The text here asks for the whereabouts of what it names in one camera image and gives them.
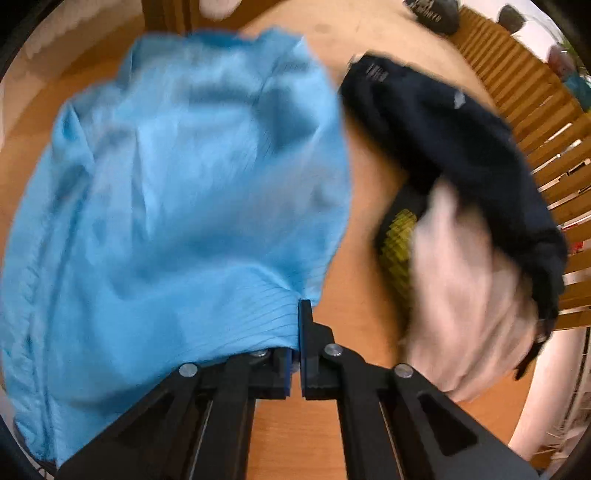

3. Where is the dark navy garment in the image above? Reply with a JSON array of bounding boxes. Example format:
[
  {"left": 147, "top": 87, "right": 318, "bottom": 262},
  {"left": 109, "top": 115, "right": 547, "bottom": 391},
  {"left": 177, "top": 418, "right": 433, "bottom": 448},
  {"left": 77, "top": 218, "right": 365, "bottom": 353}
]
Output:
[{"left": 339, "top": 53, "right": 568, "bottom": 379}]

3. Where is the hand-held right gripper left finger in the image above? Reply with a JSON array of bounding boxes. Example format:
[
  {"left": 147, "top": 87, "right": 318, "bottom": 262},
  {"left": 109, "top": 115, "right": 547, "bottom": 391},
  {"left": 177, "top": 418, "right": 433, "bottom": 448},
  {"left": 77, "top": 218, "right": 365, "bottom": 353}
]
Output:
[{"left": 55, "top": 348, "right": 294, "bottom": 480}]

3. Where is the black drawstring bag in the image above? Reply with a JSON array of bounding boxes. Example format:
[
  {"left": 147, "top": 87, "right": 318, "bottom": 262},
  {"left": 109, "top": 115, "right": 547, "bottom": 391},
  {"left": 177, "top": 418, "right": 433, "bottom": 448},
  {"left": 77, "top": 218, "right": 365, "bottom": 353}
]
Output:
[{"left": 404, "top": 0, "right": 462, "bottom": 35}]

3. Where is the black yellow patterned garment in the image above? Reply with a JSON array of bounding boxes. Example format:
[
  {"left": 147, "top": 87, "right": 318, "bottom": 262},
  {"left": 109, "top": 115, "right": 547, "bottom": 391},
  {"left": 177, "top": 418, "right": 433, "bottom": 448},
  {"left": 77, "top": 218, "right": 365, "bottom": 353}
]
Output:
[{"left": 376, "top": 185, "right": 428, "bottom": 301}]

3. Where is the white lace tablecloth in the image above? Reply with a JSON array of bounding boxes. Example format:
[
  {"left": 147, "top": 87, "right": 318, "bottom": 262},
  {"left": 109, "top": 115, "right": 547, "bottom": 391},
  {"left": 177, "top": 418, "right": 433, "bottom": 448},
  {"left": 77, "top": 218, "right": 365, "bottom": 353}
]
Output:
[{"left": 18, "top": 0, "right": 243, "bottom": 61}]

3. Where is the red pot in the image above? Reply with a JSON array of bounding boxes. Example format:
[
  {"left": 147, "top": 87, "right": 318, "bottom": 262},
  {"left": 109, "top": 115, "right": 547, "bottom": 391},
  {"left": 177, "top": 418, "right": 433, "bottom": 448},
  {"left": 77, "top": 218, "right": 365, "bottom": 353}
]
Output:
[{"left": 549, "top": 44, "right": 578, "bottom": 77}]

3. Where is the red object behind fence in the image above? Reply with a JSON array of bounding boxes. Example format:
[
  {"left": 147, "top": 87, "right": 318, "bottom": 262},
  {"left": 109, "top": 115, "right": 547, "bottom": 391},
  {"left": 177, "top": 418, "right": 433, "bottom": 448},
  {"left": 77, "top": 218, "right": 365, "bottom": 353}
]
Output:
[{"left": 567, "top": 226, "right": 586, "bottom": 257}]

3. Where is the dark plant pot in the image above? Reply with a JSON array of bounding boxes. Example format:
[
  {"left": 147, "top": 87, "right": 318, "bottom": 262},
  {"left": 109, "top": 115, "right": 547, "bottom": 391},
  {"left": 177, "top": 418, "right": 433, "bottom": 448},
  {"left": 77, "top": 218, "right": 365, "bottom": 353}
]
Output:
[{"left": 499, "top": 4, "right": 525, "bottom": 33}]

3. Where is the light blue striped work coat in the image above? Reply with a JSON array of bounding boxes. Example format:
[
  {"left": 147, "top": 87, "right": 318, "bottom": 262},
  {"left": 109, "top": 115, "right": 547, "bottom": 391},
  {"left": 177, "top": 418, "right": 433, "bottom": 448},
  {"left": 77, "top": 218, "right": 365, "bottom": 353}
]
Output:
[{"left": 0, "top": 28, "right": 354, "bottom": 467}]

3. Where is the wooden side table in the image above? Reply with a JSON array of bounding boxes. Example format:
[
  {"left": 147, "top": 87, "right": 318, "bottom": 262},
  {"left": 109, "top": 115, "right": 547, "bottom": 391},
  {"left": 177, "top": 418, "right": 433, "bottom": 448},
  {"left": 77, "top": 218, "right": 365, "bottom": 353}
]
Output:
[{"left": 141, "top": 0, "right": 204, "bottom": 35}]

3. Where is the teal container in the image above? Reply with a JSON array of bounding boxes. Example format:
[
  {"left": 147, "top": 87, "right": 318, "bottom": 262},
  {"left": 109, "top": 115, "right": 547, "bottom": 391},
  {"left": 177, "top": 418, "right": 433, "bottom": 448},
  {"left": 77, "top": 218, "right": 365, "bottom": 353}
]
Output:
[{"left": 566, "top": 71, "right": 591, "bottom": 99}]

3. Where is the white ribbed garment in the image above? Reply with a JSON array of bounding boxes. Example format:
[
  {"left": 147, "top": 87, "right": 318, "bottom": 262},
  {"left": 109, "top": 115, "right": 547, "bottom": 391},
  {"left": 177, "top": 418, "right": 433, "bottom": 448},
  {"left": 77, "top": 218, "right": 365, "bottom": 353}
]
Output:
[{"left": 406, "top": 180, "right": 541, "bottom": 402}]

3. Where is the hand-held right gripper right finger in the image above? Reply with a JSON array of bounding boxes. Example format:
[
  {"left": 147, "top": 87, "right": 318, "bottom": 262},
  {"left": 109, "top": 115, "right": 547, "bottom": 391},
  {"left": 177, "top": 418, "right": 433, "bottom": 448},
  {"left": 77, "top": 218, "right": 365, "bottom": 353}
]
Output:
[{"left": 298, "top": 299, "right": 541, "bottom": 480}]

